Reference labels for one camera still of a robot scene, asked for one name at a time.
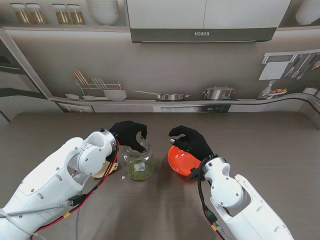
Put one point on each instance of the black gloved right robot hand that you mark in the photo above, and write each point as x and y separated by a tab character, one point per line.
196	145

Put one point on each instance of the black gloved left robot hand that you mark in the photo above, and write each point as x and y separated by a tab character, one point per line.
125	136

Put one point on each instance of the clear glass jar lid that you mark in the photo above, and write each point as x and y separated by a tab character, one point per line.
142	142

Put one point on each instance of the orange plastic bowl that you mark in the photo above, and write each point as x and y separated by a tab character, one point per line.
180	162

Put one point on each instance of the cream plastic funnel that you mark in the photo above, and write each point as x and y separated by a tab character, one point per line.
107	171

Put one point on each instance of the green mung beans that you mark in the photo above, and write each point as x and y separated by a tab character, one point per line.
140	172

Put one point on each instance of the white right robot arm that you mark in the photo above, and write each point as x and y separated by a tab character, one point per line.
242	200

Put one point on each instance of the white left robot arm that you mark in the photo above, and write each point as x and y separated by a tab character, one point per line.
55	177

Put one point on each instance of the clear glass jar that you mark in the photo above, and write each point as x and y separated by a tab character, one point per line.
140	165

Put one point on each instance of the printed kitchen backdrop banner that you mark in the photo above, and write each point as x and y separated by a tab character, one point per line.
175	65

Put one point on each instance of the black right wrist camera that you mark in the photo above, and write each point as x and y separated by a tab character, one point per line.
195	173

